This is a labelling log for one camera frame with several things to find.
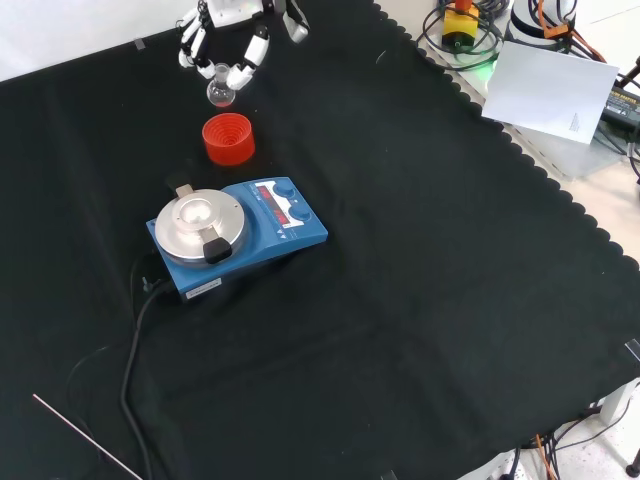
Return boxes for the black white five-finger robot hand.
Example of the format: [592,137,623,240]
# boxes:
[175,0,311,91]

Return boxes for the clear glass round-bottom flask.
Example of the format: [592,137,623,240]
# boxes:
[206,62,237,109]

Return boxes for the blue heater with steel plate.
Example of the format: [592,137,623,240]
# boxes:
[145,174,330,305]

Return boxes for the yellow stop button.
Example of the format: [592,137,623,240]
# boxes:
[441,0,482,52]

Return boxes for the pale board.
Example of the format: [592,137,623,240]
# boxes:
[480,40,621,146]

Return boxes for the black bench cloth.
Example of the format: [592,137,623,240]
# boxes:
[0,0,640,480]

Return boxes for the black power supply box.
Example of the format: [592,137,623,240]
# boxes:
[599,88,640,132]

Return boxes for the white table leg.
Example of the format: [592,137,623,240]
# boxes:
[598,379,640,427]

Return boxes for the red ribbed flask ring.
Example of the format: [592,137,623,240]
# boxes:
[201,112,257,167]

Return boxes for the orange cable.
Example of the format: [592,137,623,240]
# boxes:
[535,0,607,64]

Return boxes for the black heater power cable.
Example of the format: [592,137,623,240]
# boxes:
[119,277,169,480]

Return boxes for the black floor cables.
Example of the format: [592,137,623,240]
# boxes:
[517,399,640,480]

